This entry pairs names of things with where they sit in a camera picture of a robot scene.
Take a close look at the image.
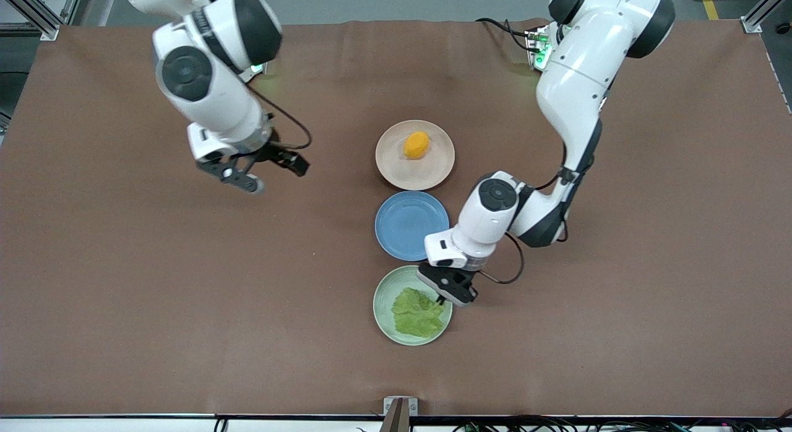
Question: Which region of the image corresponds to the beige round plate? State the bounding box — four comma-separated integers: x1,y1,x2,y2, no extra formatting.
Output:
375,119,456,191

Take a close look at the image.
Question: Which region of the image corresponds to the light green round plate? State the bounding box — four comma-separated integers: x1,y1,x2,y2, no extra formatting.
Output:
372,265,454,347

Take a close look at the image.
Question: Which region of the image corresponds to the black left base cable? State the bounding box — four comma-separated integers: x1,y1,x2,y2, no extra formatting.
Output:
475,17,540,53

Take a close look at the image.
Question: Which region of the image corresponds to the yellow lemon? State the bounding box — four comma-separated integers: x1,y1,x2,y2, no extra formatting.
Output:
403,131,431,160

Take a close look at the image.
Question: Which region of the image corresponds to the aluminium frame profile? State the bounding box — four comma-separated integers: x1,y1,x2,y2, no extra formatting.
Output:
0,0,85,41
741,0,792,34

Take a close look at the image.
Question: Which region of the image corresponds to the grey metal camera bracket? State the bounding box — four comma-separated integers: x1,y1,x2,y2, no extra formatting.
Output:
380,397,418,432

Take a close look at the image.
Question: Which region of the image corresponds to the green lettuce leaf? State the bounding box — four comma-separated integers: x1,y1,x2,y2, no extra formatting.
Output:
391,287,446,339

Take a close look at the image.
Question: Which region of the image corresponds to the white table edge rail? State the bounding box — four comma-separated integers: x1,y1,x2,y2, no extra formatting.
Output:
0,413,792,432

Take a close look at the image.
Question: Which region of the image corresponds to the metal left base connector plate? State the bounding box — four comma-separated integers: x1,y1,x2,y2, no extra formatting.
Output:
525,25,553,71

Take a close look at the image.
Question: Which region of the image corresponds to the blue round plate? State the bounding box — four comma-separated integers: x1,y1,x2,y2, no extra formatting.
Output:
374,191,450,262

